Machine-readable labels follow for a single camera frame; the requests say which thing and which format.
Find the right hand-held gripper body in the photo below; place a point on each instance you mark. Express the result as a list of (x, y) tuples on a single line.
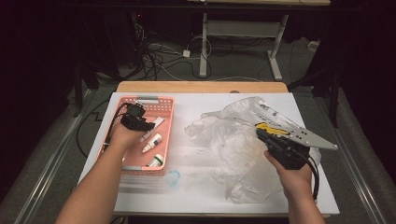
[(291, 152)]

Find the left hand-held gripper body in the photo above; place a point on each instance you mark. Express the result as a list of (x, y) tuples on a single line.
[(134, 119)]

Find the white ointment tube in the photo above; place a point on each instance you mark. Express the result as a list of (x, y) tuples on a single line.
[(157, 123)]

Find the white dropper bottle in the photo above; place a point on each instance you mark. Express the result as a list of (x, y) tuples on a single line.
[(153, 143)]

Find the clear plastic smiley bag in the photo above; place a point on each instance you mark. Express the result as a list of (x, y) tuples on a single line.
[(236, 155)]

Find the white bottle green band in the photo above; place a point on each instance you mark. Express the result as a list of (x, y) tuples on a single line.
[(156, 160)]

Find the pink plastic basket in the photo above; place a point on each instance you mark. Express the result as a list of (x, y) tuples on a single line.
[(138, 158)]

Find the person's left hand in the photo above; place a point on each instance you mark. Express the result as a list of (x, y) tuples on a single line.
[(123, 138)]

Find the person's right hand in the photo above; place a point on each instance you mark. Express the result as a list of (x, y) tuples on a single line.
[(295, 183)]

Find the pale blue clear scrap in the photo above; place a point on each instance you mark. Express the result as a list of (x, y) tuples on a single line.
[(172, 179)]

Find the black stand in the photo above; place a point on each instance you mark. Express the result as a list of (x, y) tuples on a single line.
[(77, 93), (334, 99)]

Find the white board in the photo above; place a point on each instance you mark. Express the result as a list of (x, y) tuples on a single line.
[(193, 186)]

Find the white power adapter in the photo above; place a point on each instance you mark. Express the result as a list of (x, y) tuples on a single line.
[(186, 53)]

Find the small white box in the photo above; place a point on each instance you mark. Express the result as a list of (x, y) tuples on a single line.
[(313, 45)]

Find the metal floor rail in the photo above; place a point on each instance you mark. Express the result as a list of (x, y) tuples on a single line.
[(53, 161), (358, 183)]

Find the white metal desk frame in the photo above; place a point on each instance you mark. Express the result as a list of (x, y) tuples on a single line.
[(204, 46)]

